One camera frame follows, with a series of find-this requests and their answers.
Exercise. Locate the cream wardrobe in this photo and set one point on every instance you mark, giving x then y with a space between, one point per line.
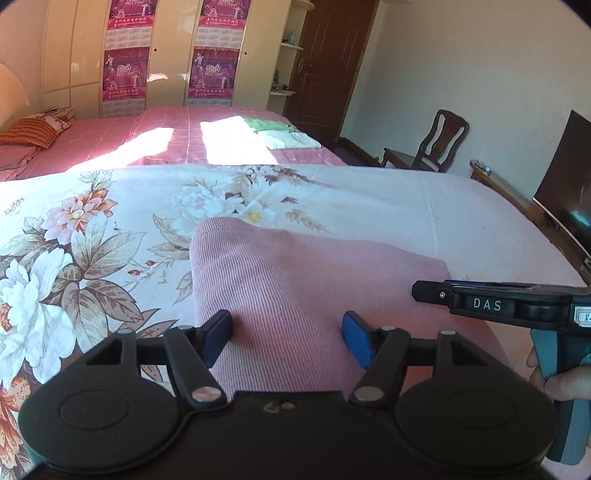
171 50

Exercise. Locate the brown wooden door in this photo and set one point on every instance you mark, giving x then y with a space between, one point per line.
328 64

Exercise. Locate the cream corner shelf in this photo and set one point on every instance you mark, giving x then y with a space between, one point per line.
288 50

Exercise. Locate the pink ribbed sweater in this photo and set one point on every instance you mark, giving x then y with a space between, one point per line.
286 295

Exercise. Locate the patterned pillow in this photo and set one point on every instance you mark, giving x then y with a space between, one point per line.
59 117

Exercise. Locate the black television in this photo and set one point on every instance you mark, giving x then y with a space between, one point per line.
568 184

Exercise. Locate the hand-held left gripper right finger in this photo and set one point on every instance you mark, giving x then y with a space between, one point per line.
358 337

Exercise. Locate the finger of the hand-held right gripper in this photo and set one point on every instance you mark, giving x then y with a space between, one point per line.
429 293

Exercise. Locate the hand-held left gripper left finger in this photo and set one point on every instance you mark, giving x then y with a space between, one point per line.
217 337

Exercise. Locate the striped orange pillow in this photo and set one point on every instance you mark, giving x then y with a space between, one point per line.
32 131

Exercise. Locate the pink pillow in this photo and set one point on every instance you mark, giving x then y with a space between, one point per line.
16 157

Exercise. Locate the dark wooden chair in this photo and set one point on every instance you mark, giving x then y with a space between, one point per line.
438 138

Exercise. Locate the white folded cloth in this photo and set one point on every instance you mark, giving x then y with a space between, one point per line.
288 140

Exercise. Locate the person's right hand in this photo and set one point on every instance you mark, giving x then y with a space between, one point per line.
570 385

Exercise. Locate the purple wall poster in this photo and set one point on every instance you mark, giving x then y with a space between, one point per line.
212 74
124 78
131 21
224 21

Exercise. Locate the pink checked bedspread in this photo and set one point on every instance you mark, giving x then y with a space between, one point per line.
184 134

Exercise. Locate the cream wooden headboard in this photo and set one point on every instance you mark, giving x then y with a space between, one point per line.
11 101

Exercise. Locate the floral bed sheet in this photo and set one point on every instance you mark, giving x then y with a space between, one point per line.
115 240

